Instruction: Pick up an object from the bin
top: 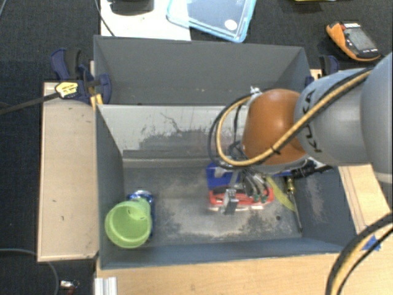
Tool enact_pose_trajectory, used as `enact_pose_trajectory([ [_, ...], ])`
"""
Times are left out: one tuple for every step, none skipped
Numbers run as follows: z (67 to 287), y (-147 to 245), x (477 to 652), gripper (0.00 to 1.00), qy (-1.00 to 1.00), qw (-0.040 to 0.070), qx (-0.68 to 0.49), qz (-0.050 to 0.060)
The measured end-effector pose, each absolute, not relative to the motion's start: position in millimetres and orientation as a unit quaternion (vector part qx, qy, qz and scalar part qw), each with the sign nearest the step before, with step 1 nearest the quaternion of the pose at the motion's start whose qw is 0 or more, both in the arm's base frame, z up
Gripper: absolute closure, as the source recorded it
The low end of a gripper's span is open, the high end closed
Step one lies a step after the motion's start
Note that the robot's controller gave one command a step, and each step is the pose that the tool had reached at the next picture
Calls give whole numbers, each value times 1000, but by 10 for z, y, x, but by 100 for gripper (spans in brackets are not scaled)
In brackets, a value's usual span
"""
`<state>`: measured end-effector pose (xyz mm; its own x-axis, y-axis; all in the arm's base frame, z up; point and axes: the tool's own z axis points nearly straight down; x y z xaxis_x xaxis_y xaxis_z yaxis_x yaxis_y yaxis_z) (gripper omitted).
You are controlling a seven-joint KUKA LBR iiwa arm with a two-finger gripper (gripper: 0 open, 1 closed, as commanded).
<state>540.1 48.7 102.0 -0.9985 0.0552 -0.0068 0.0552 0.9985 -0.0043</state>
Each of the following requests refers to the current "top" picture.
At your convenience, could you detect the blue box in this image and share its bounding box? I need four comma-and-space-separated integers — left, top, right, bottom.
205, 161, 295, 194

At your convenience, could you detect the yellow flat strip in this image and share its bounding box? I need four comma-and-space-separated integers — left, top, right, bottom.
265, 176, 297, 213

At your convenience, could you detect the blue drink can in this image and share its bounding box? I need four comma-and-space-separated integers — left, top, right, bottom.
126, 189, 156, 227

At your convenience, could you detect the green plastic cup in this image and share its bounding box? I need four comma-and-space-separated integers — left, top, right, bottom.
104, 199, 154, 250

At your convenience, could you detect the grey metal bin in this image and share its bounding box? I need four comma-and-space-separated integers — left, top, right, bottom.
93, 34, 359, 270

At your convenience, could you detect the pale wood board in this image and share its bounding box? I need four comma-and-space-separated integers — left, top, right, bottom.
36, 81, 101, 262

